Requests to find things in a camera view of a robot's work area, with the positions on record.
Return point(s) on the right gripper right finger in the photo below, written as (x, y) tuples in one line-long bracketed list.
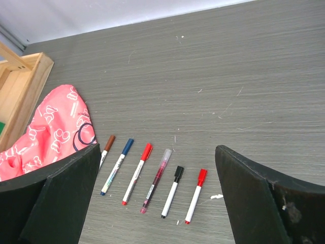
[(267, 206)]

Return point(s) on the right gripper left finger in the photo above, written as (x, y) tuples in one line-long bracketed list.
[(49, 205)]

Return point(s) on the red pen cap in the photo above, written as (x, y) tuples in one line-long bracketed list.
[(202, 177)]

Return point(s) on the white pen brown cap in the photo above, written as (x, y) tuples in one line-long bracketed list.
[(106, 149)]

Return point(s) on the white pen crosswise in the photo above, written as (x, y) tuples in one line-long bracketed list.
[(169, 200)]

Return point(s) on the black pen cap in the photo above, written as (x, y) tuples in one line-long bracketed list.
[(178, 173)]

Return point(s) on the dark red capped pen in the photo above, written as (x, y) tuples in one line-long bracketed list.
[(162, 166)]

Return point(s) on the short white pen red tip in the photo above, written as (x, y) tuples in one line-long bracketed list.
[(145, 155)]

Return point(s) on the coral patterned cloth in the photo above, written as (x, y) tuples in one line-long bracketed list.
[(60, 127)]

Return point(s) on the green garment on hanger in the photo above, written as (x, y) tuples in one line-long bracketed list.
[(2, 127)]

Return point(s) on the wooden rack base tray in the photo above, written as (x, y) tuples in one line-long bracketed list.
[(20, 91)]

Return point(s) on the aluminium corner profile left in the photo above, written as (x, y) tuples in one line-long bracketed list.
[(13, 39)]

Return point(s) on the wooden clothes rack frame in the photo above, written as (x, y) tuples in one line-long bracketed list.
[(13, 59)]

